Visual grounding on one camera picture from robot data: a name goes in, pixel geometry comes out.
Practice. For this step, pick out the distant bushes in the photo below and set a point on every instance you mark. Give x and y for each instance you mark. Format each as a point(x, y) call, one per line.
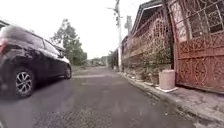
point(97, 62)

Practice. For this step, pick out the utility pole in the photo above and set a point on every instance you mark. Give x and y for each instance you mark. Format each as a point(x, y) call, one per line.
point(119, 36)

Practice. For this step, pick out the grey asphalt road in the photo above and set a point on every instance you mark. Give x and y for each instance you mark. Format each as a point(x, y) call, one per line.
point(100, 100)

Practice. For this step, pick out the red ornate metal fence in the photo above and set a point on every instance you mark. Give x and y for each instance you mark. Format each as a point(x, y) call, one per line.
point(150, 50)

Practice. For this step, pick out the green tree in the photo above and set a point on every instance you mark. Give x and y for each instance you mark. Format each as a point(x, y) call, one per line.
point(70, 45)

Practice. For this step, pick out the pale concrete block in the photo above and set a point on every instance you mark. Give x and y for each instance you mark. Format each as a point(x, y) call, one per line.
point(166, 79)

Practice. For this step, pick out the building with dark roof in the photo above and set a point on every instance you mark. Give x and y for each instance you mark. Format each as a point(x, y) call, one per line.
point(146, 11)

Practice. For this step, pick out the black car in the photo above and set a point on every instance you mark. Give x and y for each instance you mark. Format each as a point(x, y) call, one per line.
point(30, 60)

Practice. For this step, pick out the red ornate metal gate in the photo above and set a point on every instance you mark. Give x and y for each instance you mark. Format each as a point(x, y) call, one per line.
point(200, 50)

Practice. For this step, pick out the concrete kerb strip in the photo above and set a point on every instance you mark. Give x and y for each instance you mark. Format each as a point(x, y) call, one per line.
point(196, 100)

